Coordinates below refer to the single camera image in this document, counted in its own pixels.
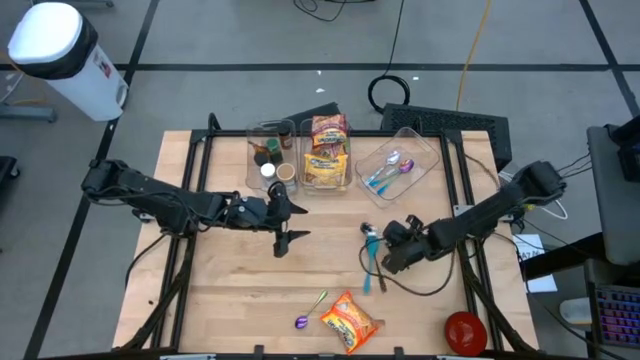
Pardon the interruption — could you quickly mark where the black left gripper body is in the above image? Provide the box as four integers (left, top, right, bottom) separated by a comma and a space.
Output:
227, 195, 294, 234

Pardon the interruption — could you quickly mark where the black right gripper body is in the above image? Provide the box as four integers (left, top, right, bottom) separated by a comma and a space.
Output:
381, 219, 439, 275

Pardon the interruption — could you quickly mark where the rainbow iridescent metal spoon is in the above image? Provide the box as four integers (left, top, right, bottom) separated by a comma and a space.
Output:
293, 288, 330, 331
361, 223, 382, 295
374, 158, 416, 196

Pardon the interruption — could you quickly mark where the tan-lid seasoning jar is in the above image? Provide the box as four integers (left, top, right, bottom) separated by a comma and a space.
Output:
275, 162, 300, 195

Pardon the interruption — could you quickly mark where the white-lid seasoning jar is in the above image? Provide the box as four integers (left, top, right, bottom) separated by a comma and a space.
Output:
259, 162, 278, 189

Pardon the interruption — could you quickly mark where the yellow ramen noodle pack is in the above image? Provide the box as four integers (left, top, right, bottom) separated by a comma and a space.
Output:
302, 152, 350, 190

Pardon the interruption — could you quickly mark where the green spice jar green lid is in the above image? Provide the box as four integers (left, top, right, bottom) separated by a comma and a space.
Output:
265, 137, 284, 165

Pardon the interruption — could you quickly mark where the brown spice jar black lid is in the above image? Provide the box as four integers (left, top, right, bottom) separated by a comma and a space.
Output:
277, 124, 295, 150

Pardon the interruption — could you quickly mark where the silver metal spoon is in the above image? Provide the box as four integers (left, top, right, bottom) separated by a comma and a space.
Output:
364, 149, 402, 187

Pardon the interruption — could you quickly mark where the brown-red ramen pack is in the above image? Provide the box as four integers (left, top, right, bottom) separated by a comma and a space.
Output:
310, 113, 350, 160

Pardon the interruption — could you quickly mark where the orange chicken ramen pack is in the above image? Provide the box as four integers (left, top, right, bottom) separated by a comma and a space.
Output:
319, 289, 381, 356

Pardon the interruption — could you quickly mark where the clear plastic spice bin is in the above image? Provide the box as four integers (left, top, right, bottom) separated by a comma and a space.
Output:
245, 118, 300, 195

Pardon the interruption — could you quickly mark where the clear plastic ramen bin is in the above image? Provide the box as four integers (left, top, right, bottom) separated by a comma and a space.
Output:
298, 118, 354, 195

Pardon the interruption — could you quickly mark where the clear plastic spoon bin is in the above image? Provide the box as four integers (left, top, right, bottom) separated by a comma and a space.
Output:
354, 126, 441, 210

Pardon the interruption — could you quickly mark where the red bowl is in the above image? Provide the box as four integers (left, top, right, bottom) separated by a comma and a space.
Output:
443, 310, 489, 358

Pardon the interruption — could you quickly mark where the white paper sheet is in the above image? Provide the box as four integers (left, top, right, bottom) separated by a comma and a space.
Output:
512, 233, 559, 295

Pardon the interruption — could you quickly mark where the white computer mouse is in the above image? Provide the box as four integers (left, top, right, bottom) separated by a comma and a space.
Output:
558, 297, 595, 327

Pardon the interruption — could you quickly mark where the backlit keyboard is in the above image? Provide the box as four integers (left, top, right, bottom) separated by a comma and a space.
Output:
594, 284, 640, 349

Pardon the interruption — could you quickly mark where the black desk device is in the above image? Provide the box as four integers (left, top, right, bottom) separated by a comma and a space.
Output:
605, 113, 640, 184

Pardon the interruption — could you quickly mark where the grey metal stand base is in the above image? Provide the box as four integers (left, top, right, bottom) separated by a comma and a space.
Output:
0, 102, 57, 124

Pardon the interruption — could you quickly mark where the white trash can black band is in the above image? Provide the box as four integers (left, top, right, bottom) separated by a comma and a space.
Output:
7, 1, 130, 123

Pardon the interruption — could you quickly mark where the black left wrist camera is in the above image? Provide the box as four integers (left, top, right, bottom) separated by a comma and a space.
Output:
266, 180, 292, 206

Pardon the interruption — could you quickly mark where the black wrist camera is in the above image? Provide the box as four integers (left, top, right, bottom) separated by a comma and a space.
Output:
403, 213, 427, 234
266, 180, 292, 206

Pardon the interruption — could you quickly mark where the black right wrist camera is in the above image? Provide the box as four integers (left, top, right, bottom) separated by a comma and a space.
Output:
403, 213, 427, 234

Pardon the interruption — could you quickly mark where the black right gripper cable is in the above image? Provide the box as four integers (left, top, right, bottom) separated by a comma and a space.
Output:
358, 238, 457, 297

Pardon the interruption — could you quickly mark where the black aluminium table frame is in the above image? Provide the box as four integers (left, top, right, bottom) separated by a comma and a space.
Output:
117, 112, 539, 360

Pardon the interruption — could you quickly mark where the black coiled cable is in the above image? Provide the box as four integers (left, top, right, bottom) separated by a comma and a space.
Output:
367, 0, 412, 115

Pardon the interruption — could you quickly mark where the yellow hanging cable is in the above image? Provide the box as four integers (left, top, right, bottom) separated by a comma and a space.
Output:
455, 0, 495, 112

